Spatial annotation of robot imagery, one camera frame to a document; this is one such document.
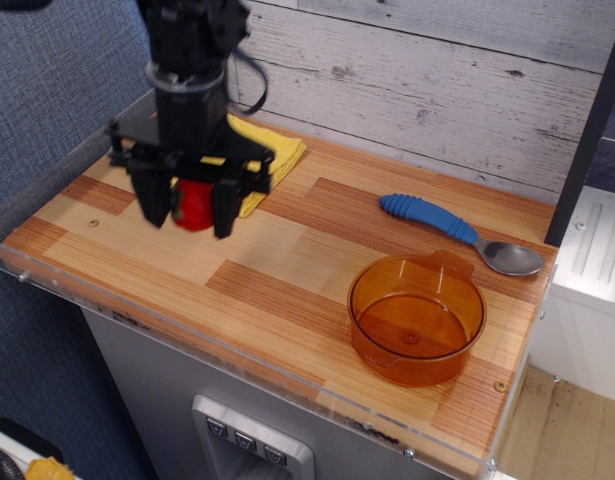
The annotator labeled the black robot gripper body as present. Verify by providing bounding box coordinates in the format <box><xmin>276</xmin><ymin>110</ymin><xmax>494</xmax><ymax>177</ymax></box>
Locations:
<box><xmin>107</xmin><ymin>85</ymin><xmax>275</xmax><ymax>195</ymax></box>

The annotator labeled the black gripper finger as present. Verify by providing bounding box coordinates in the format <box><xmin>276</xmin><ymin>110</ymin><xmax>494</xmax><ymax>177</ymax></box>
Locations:
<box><xmin>130</xmin><ymin>170</ymin><xmax>173</xmax><ymax>228</ymax></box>
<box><xmin>212</xmin><ymin>179</ymin><xmax>252</xmax><ymax>239</ymax></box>

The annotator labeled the red toy strawberry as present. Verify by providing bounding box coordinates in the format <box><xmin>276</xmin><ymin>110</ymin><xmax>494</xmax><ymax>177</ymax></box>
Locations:
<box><xmin>171</xmin><ymin>178</ymin><xmax>214</xmax><ymax>232</ymax></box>

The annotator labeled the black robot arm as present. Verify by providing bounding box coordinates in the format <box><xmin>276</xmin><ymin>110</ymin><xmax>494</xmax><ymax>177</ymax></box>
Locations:
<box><xmin>107</xmin><ymin>1</ymin><xmax>275</xmax><ymax>239</ymax></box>

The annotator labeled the yellow folded cloth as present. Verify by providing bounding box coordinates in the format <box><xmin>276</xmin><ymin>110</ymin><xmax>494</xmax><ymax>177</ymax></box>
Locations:
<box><xmin>171</xmin><ymin>114</ymin><xmax>306</xmax><ymax>191</ymax></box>

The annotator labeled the grey toy fridge cabinet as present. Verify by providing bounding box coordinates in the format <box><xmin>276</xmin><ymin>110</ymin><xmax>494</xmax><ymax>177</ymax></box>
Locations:
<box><xmin>84</xmin><ymin>310</ymin><xmax>444</xmax><ymax>479</ymax></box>

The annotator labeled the orange transparent plastic pot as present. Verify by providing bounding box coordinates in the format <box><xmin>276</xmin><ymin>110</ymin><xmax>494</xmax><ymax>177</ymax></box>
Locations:
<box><xmin>347</xmin><ymin>251</ymin><xmax>487</xmax><ymax>387</ymax></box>

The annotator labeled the silver dispenser button panel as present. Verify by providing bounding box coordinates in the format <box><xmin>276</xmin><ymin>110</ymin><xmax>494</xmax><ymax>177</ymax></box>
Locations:
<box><xmin>192</xmin><ymin>394</ymin><xmax>315</xmax><ymax>479</ymax></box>

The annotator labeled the yellow object bottom left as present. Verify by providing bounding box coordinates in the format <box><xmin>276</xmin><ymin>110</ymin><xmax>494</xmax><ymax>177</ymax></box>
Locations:
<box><xmin>24</xmin><ymin>457</ymin><xmax>77</xmax><ymax>480</ymax></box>

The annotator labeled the white toy sink unit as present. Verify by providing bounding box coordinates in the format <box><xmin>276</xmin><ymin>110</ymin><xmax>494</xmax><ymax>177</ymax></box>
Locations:
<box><xmin>528</xmin><ymin>187</ymin><xmax>615</xmax><ymax>401</ymax></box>

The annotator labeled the blue handled metal spoon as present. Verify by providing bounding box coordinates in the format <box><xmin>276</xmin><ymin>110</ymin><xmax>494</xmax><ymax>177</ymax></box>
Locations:
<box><xmin>379</xmin><ymin>193</ymin><xmax>545</xmax><ymax>277</ymax></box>

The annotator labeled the black braided cable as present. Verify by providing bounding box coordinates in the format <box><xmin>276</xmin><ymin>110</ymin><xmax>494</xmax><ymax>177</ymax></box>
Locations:
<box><xmin>0</xmin><ymin>447</ymin><xmax>26</xmax><ymax>480</ymax></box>

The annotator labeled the dark right frame post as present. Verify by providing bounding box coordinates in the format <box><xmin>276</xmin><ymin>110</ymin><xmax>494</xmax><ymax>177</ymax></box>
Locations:
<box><xmin>544</xmin><ymin>40</ymin><xmax>615</xmax><ymax>247</ymax></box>

